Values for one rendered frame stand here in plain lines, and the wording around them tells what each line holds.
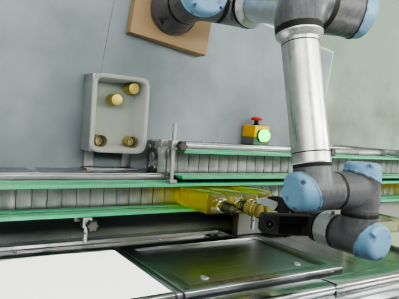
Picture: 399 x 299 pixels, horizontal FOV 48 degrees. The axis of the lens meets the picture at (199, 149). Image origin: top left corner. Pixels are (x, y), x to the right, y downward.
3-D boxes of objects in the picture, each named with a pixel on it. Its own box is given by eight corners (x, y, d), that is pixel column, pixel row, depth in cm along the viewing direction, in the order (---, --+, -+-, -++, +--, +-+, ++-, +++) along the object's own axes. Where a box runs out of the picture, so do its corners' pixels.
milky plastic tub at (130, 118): (79, 149, 132) (89, 152, 125) (84, 73, 131) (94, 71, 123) (133, 151, 141) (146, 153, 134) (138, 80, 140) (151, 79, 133)
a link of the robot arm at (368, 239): (396, 219, 89) (392, 261, 90) (351, 209, 99) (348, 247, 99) (370, 222, 85) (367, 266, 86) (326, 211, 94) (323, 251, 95)
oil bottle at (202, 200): (172, 202, 136) (212, 216, 118) (173, 183, 136) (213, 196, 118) (188, 201, 139) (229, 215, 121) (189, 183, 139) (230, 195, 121)
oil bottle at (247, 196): (204, 202, 142) (246, 215, 124) (205, 184, 142) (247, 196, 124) (218, 201, 145) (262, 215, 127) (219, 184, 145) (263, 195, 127)
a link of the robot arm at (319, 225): (323, 250, 95) (326, 212, 95) (307, 244, 99) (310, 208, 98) (347, 246, 99) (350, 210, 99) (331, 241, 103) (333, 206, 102)
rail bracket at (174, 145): (155, 179, 131) (176, 185, 121) (158, 122, 131) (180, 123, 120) (164, 179, 133) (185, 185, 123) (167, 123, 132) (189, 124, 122)
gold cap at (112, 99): (106, 93, 133) (111, 92, 130) (117, 94, 135) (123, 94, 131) (105, 105, 133) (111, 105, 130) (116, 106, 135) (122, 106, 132)
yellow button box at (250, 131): (240, 143, 164) (253, 145, 158) (241, 123, 164) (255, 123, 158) (255, 143, 168) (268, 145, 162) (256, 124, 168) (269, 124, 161)
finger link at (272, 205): (269, 200, 120) (294, 213, 112) (252, 202, 117) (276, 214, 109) (272, 190, 119) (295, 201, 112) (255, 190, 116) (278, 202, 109)
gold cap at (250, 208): (242, 214, 118) (253, 218, 114) (243, 201, 118) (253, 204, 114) (253, 213, 120) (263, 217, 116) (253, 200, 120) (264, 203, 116)
